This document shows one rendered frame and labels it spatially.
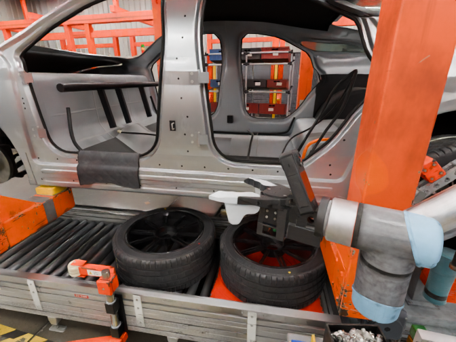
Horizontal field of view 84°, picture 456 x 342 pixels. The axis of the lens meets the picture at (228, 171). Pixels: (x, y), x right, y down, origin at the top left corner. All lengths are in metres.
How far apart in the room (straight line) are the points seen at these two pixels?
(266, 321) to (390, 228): 1.08
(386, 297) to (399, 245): 0.10
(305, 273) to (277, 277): 0.15
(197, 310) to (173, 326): 0.19
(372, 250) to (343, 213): 0.07
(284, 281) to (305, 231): 0.95
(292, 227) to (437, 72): 0.65
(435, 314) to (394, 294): 1.47
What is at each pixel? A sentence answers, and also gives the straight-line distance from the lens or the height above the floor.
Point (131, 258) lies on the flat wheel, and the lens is 1.59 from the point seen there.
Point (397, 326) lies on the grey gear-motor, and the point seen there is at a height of 0.35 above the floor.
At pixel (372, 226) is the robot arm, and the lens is 0.44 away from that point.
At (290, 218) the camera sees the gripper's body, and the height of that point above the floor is 1.20.
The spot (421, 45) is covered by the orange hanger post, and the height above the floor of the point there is 1.53.
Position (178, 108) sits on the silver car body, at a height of 1.29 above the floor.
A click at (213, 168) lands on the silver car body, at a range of 1.52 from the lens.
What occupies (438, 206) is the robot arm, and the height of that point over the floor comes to 1.23.
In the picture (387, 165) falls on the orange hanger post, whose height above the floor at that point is 1.18.
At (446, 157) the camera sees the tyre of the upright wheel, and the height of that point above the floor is 1.12.
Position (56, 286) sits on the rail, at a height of 0.36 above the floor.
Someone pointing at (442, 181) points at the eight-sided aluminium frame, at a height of 1.03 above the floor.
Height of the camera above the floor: 1.44
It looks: 20 degrees down
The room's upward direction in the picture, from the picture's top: straight up
